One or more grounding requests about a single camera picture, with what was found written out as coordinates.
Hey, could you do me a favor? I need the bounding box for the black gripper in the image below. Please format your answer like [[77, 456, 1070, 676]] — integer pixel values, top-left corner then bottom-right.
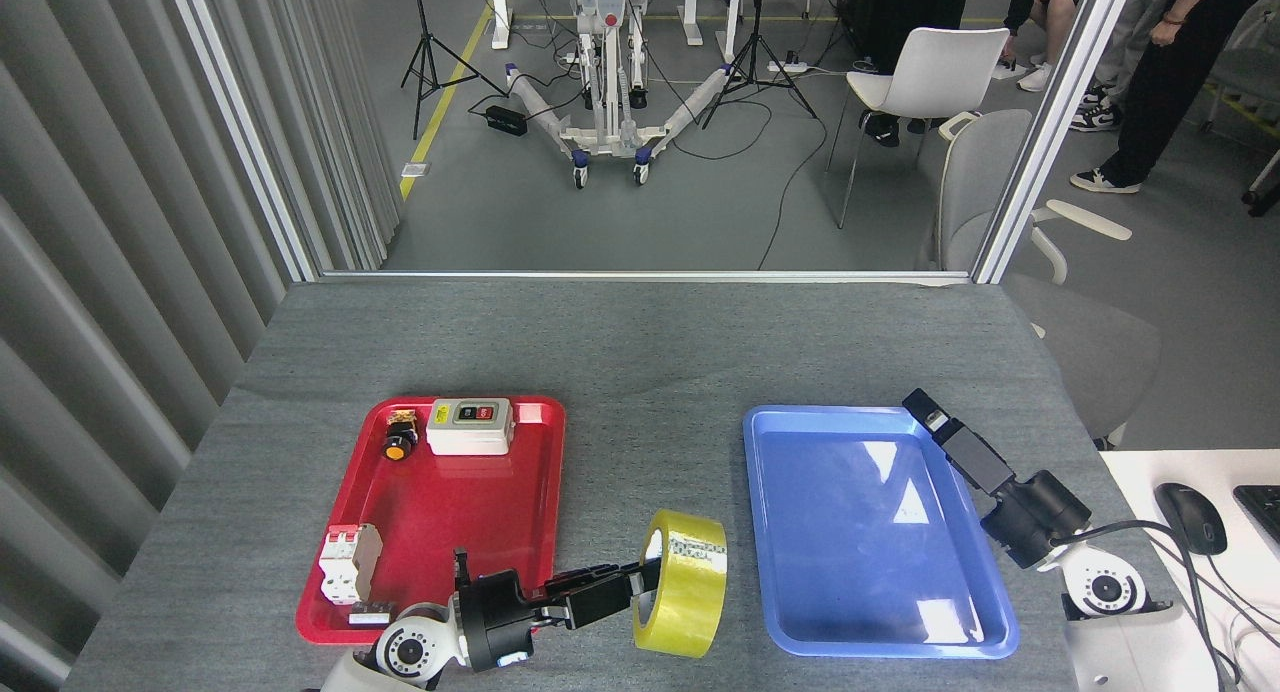
[[455, 550, 663, 673], [902, 389, 1093, 570]]

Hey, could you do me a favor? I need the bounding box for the yellow tape roll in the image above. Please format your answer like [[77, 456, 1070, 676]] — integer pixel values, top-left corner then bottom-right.
[[632, 509, 728, 659]]

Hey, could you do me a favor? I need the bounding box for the red plastic tray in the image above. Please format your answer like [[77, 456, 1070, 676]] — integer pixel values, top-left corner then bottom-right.
[[296, 396, 566, 645]]

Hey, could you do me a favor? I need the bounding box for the blue plastic tray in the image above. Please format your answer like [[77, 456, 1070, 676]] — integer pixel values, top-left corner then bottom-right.
[[742, 404, 1021, 659]]

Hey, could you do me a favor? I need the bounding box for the white desk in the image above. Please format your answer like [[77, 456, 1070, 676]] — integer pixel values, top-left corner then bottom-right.
[[1098, 448, 1280, 692]]

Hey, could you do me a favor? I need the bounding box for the black computer mouse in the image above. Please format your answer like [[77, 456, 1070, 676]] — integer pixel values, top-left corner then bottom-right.
[[1154, 482, 1229, 557]]

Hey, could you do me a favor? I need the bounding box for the black yellow push button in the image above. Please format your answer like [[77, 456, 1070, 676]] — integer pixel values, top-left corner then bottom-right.
[[384, 408, 421, 462]]

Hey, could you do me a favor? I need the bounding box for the white circuit breaker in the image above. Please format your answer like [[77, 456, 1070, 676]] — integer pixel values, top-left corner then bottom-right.
[[319, 523, 383, 606]]

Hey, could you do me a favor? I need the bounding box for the grey office chair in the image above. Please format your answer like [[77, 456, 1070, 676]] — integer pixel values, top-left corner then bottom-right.
[[935, 109, 1163, 451]]

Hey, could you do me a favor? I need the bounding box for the black keyboard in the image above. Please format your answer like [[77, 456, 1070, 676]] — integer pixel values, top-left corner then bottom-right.
[[1232, 484, 1280, 548]]

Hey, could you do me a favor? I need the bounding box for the white plastic chair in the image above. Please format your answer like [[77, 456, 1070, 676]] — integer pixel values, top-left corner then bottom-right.
[[825, 27, 1011, 231]]

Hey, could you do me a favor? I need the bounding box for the person in black trousers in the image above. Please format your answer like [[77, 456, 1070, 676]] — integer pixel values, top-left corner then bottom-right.
[[1070, 0, 1280, 195]]

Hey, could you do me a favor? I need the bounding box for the person with bare legs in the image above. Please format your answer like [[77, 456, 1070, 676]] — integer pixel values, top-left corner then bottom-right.
[[1003, 0, 1091, 93]]

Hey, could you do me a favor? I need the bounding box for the person in grey trousers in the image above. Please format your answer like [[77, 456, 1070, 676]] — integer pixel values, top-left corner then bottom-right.
[[1068, 0, 1181, 133]]

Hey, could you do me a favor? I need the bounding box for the black tripod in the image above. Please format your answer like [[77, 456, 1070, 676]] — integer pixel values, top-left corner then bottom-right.
[[400, 0, 506, 141], [700, 0, 819, 131]]

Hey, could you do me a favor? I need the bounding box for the grey chair with white legs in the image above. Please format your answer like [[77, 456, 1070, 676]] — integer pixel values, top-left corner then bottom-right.
[[1200, 12, 1280, 218]]

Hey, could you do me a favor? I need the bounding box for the white wheeled stand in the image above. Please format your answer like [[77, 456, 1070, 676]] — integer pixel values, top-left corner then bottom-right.
[[505, 0, 736, 188]]

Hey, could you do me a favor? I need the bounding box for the grey switch box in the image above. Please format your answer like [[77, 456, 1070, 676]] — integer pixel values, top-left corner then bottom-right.
[[426, 398, 515, 457]]

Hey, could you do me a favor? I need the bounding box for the silver frame rail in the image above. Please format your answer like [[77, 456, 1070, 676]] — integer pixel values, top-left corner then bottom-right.
[[320, 270, 976, 285]]

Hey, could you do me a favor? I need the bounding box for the silver frame post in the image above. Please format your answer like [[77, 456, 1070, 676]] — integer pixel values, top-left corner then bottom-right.
[[972, 0, 1141, 285], [165, 0, 321, 283]]

